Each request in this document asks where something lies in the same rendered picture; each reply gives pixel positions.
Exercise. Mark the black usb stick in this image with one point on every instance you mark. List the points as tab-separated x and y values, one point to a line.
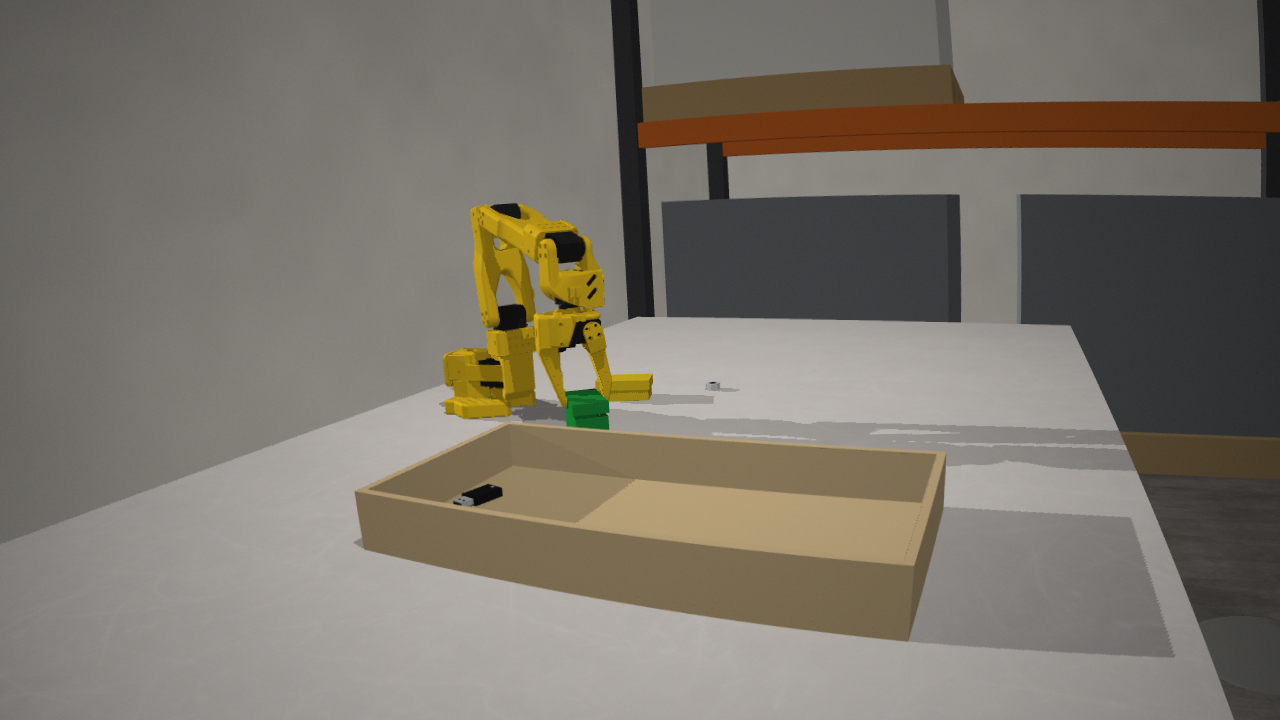
479	495

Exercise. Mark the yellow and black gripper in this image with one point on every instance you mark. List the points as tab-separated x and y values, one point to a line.
556	332

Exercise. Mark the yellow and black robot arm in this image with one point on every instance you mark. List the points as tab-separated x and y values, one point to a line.
507	365

